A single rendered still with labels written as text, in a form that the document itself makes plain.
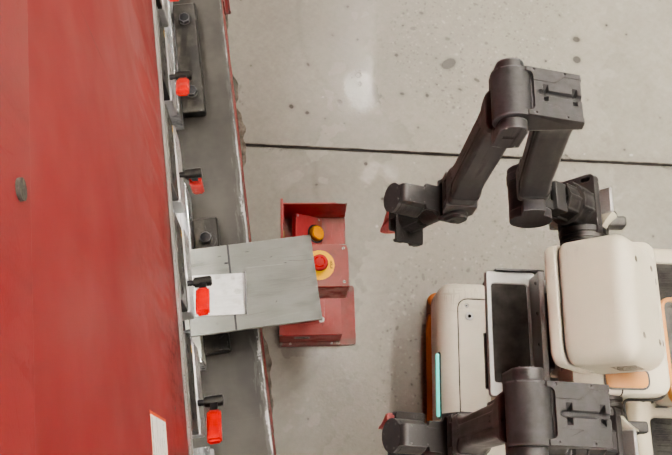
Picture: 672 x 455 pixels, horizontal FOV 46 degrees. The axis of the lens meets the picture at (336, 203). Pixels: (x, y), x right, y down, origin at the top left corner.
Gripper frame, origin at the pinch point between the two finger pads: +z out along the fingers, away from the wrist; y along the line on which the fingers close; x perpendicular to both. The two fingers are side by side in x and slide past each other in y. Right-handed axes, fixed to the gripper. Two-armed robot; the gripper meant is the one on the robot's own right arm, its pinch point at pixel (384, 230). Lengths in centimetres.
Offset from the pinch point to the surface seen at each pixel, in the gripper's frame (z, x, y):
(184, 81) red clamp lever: -9, -49, -17
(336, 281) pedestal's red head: 23.4, 1.9, 5.8
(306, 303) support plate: 6.9, -14.3, 16.4
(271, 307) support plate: 10.1, -20.6, 17.5
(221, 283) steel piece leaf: 14.6, -30.0, 13.0
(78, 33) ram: -69, -77, 16
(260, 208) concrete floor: 103, 16, -40
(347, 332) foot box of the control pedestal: 89, 44, 2
